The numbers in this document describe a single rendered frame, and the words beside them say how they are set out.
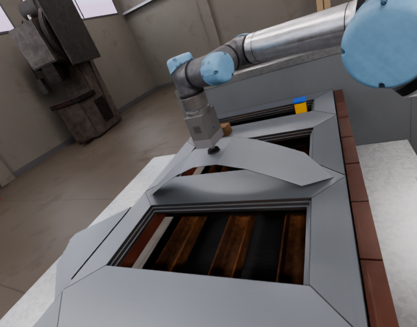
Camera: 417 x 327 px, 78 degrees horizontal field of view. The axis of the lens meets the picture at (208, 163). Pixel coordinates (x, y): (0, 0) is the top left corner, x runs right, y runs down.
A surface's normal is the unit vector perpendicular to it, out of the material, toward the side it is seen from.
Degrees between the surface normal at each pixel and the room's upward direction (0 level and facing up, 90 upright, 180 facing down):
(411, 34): 89
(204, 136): 90
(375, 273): 0
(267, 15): 90
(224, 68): 90
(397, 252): 0
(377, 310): 0
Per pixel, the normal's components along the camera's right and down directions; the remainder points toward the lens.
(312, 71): -0.33, 0.55
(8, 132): 0.86, -0.08
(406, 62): -0.72, 0.50
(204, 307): -0.33, -0.83
